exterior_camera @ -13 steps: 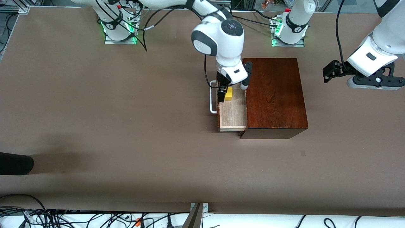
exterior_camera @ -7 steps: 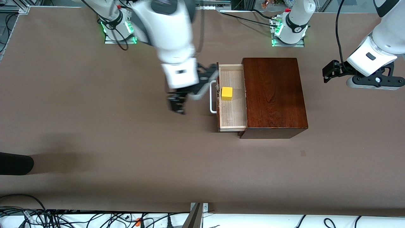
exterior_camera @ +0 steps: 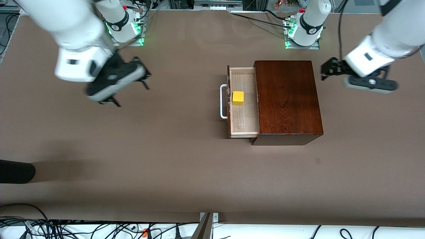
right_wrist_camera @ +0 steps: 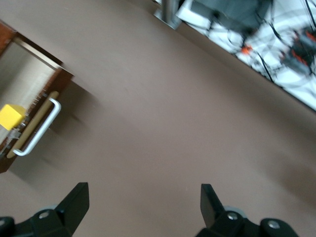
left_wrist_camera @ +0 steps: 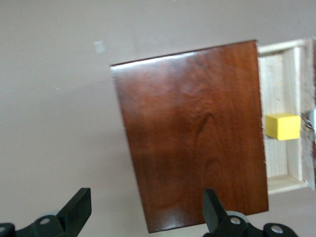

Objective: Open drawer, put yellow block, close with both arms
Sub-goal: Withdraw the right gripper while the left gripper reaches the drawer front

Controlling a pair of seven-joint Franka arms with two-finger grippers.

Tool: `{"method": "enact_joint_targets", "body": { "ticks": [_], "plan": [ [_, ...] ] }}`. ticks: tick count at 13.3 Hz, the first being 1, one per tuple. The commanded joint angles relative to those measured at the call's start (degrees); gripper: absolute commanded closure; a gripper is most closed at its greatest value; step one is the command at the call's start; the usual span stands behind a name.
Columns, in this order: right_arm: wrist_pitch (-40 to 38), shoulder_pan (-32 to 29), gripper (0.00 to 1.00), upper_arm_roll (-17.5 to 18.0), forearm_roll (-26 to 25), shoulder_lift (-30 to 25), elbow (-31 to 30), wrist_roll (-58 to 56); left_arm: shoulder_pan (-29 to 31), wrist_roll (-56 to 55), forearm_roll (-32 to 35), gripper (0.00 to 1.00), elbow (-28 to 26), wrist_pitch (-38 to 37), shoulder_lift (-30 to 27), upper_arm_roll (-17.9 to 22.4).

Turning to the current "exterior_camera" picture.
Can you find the wooden drawer with white handle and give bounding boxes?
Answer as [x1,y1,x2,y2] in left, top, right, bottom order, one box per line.
[220,65,260,138]

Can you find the dark wooden cabinet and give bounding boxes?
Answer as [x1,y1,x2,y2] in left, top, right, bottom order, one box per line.
[251,60,324,146]

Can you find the aluminium profile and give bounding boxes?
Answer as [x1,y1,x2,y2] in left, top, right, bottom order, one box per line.
[0,7,28,15]

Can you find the white power strip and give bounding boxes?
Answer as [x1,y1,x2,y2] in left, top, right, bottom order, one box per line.
[194,0,243,11]

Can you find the black cylindrical object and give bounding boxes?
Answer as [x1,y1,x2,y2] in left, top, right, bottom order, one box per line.
[0,159,36,184]

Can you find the dark metal strut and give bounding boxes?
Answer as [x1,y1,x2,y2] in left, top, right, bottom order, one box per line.
[192,212,213,239]

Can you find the white shelf board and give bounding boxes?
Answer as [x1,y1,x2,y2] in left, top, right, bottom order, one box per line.
[0,223,425,239]

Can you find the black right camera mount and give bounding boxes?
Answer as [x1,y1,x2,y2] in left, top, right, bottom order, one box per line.
[89,55,140,97]

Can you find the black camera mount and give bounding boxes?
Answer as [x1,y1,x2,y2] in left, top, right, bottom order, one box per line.
[89,55,140,97]
[352,65,392,87]

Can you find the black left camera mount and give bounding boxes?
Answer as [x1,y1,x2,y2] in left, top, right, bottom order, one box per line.
[352,65,392,87]

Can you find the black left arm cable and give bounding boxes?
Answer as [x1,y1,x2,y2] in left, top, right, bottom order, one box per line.
[338,0,349,62]

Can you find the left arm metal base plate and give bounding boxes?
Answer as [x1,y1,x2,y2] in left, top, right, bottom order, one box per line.
[284,18,321,50]

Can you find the short black table cable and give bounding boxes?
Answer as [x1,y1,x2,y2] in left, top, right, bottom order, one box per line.
[264,9,293,21]

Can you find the long black table cable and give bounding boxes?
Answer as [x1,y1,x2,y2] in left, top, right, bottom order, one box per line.
[231,13,291,29]

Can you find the tangled black cables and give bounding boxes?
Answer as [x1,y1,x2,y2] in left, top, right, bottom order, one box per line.
[0,202,200,239]

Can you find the small metal bracket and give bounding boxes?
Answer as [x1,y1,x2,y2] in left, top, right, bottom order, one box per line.
[199,212,219,227]

